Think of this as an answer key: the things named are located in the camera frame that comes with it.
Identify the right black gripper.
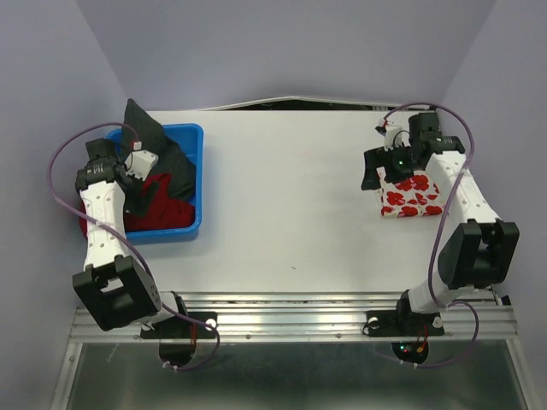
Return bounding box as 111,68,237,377
360,141,422,190

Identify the white red poppy skirt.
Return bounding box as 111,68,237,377
377,168,444,218

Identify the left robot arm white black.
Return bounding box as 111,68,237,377
73,138,195,331

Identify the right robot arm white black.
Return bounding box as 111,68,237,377
362,112,520,337

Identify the dark grey dotted skirt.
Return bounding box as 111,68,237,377
123,98,196,202

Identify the blue plastic bin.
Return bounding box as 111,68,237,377
80,123,205,247

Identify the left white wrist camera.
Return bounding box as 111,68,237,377
125,141,159,181

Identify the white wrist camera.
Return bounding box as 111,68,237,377
125,141,159,181
375,119,405,151

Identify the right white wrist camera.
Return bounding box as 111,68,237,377
375,119,405,151

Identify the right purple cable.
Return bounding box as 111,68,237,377
375,102,479,370

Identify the purple cable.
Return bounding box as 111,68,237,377
46,122,221,372
375,102,479,370

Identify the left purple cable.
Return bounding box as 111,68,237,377
46,122,221,372

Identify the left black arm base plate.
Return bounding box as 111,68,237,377
140,316,215,340

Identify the aluminium frame rail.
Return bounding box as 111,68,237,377
51,291,540,409

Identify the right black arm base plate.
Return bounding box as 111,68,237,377
362,310,444,337

